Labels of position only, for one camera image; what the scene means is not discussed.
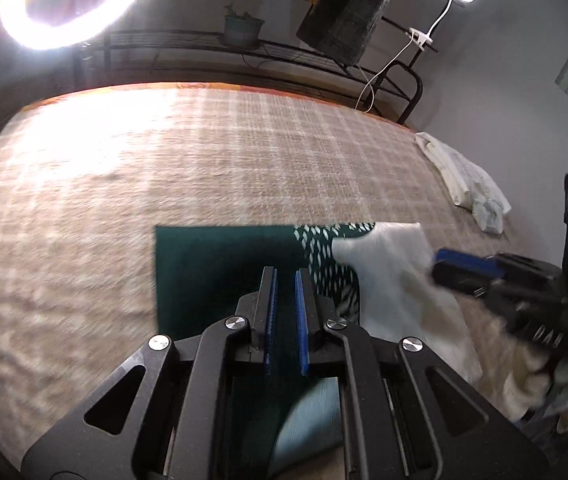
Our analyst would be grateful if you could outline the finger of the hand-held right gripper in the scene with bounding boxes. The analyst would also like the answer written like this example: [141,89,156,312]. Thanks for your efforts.
[435,247,508,280]
[430,261,499,303]

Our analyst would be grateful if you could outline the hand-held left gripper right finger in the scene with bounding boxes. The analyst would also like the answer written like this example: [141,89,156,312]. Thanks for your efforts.
[294,268,549,480]

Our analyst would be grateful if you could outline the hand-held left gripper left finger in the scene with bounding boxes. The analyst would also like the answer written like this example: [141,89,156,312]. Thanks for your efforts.
[21,266,279,480]

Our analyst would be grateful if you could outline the green and white printed t-shirt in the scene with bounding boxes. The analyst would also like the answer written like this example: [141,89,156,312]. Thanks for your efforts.
[155,221,484,480]

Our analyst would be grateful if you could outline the crumpled white clothes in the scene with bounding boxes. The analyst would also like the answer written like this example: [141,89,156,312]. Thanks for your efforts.
[415,131,512,235]

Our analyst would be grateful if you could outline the black metal clothes rack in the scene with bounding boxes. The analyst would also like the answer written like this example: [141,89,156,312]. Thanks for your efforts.
[81,0,439,111]

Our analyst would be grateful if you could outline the person's right hand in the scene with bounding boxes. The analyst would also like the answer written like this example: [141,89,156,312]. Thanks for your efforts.
[506,340,564,423]

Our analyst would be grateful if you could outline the grey plaid coat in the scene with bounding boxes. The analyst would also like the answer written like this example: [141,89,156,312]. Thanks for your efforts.
[296,0,407,66]

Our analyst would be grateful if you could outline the potted plant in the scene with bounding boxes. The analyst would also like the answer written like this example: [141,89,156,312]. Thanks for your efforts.
[223,4,265,50]

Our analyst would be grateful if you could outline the black metal bed frame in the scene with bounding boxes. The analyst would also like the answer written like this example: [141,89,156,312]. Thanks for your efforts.
[364,62,425,126]

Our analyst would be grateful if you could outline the white lamp cable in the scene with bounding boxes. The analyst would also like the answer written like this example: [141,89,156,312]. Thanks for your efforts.
[356,42,417,111]

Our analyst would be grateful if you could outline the white ring light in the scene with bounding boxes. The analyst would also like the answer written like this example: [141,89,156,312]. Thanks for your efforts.
[0,0,157,51]

